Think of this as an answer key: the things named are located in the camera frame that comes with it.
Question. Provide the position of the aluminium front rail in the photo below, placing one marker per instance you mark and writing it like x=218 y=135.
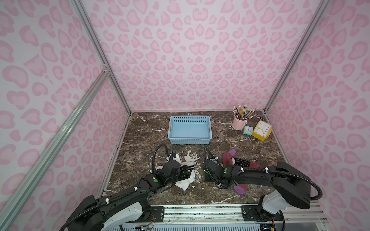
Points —
x=218 y=217

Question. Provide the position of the white sock with black bands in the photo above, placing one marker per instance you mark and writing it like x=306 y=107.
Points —
x=185 y=183

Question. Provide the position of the bundle of coloured pencils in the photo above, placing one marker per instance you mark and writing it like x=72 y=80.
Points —
x=242 y=112

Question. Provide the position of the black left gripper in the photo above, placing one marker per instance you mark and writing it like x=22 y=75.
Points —
x=182 y=172

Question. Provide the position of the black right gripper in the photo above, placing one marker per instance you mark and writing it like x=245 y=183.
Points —
x=208 y=169

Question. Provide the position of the black striped sock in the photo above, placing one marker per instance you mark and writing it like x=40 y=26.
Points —
x=242 y=163

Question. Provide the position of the aluminium frame strut left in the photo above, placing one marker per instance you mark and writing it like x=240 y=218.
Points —
x=20 y=197

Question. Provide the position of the yellow square alarm clock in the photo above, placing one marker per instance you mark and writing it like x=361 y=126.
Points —
x=262 y=130

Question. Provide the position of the maroon purple sock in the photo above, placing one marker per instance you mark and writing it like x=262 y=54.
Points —
x=242 y=188
x=229 y=158

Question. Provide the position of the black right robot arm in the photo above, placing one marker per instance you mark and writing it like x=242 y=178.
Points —
x=292 y=188

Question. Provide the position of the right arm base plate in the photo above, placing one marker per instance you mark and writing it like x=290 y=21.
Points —
x=256 y=214

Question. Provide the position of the pink pencil cup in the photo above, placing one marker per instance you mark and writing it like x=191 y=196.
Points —
x=238 y=124

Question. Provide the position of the light blue plastic basket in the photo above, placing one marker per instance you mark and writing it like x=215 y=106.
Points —
x=190 y=130

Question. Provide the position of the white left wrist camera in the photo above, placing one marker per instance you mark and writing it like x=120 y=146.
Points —
x=175 y=157

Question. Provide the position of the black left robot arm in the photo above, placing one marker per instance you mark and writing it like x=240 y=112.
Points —
x=93 y=214

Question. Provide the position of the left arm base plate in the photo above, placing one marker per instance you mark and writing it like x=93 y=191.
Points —
x=156 y=212

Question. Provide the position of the small teal cube clock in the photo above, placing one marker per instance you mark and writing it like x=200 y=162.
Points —
x=247 y=130

